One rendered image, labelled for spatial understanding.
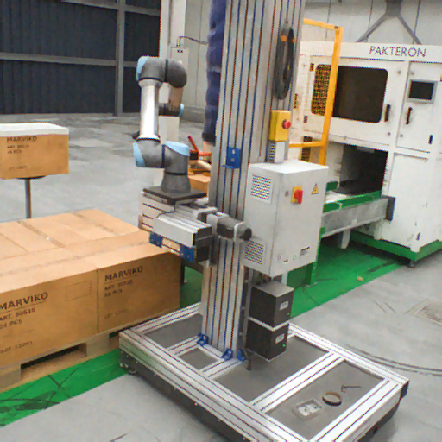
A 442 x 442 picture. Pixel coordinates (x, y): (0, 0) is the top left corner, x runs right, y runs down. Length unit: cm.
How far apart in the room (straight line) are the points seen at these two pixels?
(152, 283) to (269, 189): 119
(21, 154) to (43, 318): 206
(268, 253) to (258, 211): 19
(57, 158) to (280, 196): 286
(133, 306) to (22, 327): 67
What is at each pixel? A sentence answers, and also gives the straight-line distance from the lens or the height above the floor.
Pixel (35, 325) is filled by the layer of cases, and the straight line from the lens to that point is 273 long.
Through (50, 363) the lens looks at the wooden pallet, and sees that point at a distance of 297.
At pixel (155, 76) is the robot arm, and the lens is 248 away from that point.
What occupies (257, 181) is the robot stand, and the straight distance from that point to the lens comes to 219.
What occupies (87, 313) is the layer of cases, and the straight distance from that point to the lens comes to 287.
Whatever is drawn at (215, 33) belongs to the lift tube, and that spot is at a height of 183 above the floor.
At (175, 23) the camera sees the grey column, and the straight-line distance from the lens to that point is 433.
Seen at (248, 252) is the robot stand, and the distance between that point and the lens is 229.
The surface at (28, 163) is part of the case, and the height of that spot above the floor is 74.
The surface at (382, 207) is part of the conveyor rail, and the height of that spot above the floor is 52.
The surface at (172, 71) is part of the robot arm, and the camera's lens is 250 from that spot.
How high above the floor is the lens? 162
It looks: 17 degrees down
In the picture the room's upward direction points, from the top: 5 degrees clockwise
